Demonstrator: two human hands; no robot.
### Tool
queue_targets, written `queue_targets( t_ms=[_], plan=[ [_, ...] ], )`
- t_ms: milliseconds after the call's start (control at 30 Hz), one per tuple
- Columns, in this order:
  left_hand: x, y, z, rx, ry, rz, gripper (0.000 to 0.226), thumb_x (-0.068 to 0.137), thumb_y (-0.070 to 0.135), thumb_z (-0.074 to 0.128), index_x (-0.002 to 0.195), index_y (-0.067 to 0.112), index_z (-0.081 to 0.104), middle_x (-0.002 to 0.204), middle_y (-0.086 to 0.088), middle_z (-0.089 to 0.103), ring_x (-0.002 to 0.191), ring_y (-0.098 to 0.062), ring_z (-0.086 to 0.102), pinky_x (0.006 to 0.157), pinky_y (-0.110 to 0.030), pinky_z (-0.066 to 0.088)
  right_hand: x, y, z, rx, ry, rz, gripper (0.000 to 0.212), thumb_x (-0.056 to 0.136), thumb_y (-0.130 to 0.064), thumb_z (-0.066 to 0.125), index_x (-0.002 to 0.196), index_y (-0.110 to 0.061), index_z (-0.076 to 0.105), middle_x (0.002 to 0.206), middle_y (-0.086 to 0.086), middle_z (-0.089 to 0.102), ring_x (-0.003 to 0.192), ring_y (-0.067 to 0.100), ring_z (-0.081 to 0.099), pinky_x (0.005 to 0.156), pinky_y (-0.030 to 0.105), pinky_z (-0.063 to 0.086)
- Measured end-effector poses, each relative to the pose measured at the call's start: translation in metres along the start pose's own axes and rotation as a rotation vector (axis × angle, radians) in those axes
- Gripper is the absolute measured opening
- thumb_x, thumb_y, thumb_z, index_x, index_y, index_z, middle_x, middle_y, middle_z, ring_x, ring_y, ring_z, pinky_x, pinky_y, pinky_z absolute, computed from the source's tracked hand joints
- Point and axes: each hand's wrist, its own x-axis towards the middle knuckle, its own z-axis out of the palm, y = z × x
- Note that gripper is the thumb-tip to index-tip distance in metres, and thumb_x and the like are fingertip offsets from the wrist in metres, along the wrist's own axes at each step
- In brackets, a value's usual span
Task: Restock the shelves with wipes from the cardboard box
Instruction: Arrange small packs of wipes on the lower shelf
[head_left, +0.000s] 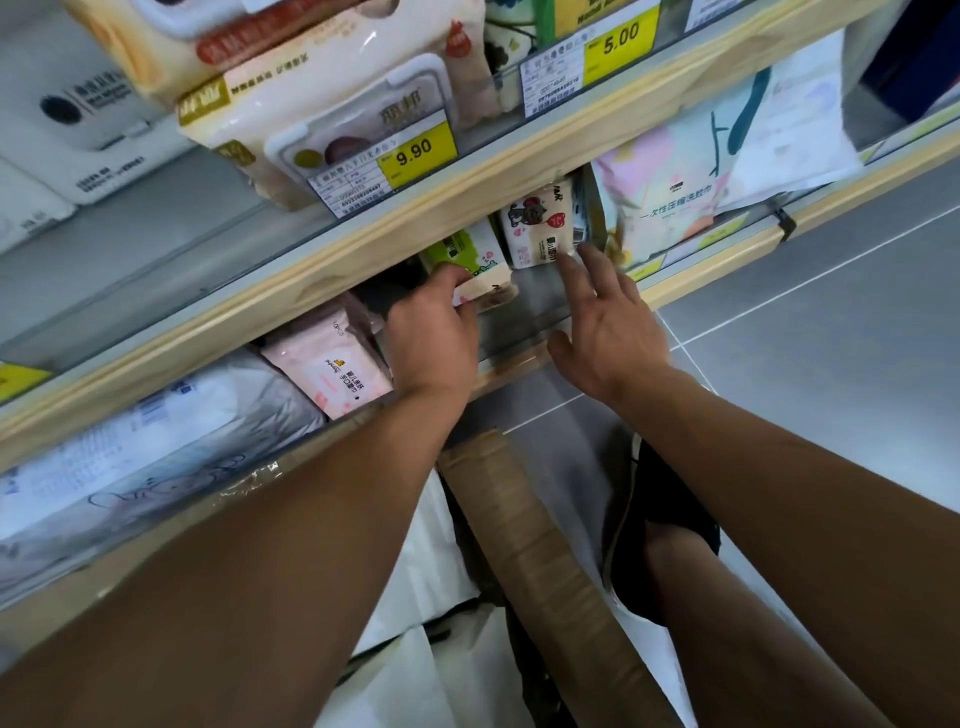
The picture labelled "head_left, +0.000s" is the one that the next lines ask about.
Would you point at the wooden edged grey shelf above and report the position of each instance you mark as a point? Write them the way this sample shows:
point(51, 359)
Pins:
point(525, 161)

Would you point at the person's left forearm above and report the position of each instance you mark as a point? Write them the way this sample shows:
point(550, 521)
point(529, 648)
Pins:
point(225, 585)

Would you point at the black shelf joint clip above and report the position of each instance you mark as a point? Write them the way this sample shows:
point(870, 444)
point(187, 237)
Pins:
point(784, 221)

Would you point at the person's right forearm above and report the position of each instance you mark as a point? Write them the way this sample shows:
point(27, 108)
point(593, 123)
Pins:
point(825, 540)

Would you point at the person's white shorts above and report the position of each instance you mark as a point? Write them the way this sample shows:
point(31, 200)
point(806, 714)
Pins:
point(660, 667)

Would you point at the yellow white price tag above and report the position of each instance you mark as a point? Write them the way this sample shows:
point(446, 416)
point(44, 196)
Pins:
point(19, 379)
point(589, 56)
point(709, 11)
point(382, 169)

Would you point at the brown cardboard box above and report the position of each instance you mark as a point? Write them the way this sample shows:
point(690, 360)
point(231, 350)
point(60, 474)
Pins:
point(540, 570)

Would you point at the person's right black shoe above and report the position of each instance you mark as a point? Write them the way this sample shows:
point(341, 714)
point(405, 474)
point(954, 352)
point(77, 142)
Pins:
point(660, 525)

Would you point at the pastel floral towel pack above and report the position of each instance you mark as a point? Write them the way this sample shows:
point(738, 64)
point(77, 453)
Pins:
point(660, 187)

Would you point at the pink small wipes pack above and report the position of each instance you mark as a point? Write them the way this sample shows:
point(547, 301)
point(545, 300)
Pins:
point(330, 360)

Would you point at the person's right hand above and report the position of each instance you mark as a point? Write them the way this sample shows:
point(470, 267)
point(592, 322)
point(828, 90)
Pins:
point(615, 345)

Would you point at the dark blue printed pack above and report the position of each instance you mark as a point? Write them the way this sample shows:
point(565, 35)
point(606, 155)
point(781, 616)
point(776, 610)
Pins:
point(922, 52)

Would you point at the white pastel towel pack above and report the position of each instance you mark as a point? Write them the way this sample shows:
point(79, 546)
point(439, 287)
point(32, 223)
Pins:
point(802, 127)

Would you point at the person's left hand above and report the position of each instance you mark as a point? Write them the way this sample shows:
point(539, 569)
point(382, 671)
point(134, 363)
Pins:
point(431, 341)

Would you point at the white blue tissue pack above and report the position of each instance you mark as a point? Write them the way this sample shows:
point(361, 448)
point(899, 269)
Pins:
point(150, 450)

